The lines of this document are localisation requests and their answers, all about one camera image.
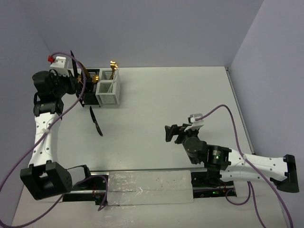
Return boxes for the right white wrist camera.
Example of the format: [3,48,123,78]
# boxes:
[184,114,204,132]

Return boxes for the gold fork green handle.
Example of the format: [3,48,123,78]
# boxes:
[110,61,119,80]
[110,60,116,80]

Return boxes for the white utensil caddy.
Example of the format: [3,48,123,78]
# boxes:
[95,69,121,106]

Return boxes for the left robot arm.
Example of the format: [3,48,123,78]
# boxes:
[20,69,77,200]

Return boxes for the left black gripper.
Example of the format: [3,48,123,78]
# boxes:
[50,69,78,97]

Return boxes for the gold knife green handle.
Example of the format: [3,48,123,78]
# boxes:
[79,61,90,79]

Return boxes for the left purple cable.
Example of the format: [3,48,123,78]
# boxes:
[0,52,109,227]

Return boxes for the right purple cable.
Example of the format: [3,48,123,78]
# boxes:
[197,104,294,228]

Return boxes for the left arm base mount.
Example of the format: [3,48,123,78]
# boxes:
[62,174,108,206]

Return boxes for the gold spoon green handle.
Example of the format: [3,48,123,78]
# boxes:
[92,75,99,84]
[77,74,87,86]

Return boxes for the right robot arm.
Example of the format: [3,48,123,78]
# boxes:
[164,124,299,193]

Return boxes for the black utensil caddy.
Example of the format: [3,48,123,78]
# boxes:
[79,69,100,107]

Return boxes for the black knife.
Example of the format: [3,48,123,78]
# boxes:
[70,50,78,78]
[89,106,103,136]

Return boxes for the purple cable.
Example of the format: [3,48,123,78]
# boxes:
[197,104,294,228]
[0,52,109,227]

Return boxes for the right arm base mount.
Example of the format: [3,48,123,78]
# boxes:
[191,171,237,199]

